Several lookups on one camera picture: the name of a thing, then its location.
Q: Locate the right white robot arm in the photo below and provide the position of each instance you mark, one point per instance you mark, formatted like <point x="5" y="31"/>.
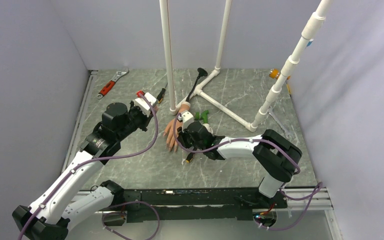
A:
<point x="277" y="155"/>

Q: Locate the orange yellow tool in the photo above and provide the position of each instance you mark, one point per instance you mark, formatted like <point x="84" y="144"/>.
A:
<point x="275" y="73"/>

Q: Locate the black suction mount stalk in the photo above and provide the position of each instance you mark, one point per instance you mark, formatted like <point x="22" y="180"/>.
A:
<point x="201" y="73"/>

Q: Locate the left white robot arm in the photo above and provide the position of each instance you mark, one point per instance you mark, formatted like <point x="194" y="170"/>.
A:
<point x="54" y="214"/>

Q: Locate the red adjustable wrench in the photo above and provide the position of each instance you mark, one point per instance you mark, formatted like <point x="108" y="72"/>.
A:
<point x="106" y="89"/>

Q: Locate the black yellow screwdriver near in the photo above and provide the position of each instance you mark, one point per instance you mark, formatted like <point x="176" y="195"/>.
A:
<point x="187" y="158"/>

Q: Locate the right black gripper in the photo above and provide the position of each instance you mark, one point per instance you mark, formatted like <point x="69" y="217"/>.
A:
<point x="181" y="137"/>

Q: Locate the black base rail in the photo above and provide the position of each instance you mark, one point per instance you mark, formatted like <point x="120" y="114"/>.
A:
<point x="240" y="203"/>

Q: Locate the black yellow screwdriver far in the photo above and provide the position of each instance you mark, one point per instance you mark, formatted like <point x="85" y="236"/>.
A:
<point x="161" y="94"/>

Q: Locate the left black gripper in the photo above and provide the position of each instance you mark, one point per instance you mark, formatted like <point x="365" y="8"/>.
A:
<point x="146" y="119"/>

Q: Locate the silver combination wrench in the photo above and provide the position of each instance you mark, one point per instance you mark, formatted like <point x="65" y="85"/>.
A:
<point x="286" y="131"/>

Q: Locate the green hose nozzle fitting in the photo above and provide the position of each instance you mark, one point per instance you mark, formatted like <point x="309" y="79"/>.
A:
<point x="203" y="116"/>

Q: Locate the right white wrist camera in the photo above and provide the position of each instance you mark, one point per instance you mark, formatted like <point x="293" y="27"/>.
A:
<point x="186" y="118"/>

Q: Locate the mannequin practice hand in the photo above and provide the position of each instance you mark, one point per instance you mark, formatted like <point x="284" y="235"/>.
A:
<point x="170" y="132"/>

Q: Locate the white angled PVC pole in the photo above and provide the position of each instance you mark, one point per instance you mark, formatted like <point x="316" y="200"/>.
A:
<point x="309" y="31"/>

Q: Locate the black yellow screwdriver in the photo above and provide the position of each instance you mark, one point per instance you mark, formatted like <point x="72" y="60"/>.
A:
<point x="161" y="94"/>
<point x="187" y="158"/>

